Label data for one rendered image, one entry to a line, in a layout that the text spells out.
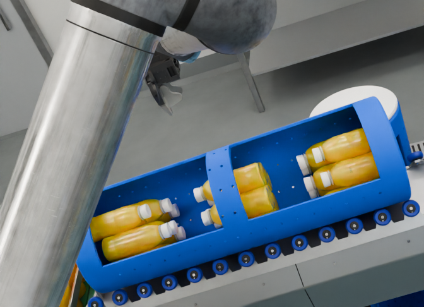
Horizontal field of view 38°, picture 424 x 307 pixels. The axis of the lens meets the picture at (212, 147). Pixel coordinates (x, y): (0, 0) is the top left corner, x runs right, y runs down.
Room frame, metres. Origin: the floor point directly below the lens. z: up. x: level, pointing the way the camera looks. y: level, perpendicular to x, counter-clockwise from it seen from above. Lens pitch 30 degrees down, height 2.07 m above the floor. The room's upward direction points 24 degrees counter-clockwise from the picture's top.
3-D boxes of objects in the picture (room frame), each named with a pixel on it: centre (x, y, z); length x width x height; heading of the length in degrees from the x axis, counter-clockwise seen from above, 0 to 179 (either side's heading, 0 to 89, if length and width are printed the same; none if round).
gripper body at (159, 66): (1.40, 0.04, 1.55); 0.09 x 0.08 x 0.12; 79
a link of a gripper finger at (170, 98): (1.39, 0.04, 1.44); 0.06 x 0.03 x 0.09; 79
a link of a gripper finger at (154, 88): (1.39, 0.07, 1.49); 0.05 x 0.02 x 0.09; 169
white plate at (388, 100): (1.65, -0.45, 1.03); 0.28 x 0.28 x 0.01
